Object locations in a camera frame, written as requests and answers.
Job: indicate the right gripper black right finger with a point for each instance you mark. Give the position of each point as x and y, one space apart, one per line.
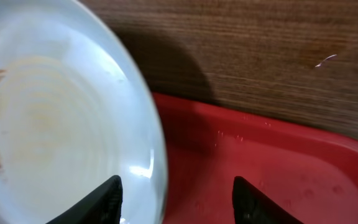
251 206

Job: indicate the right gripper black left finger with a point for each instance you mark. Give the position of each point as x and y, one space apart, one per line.
101 206

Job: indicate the red plastic tray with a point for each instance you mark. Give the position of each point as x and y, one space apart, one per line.
312 174

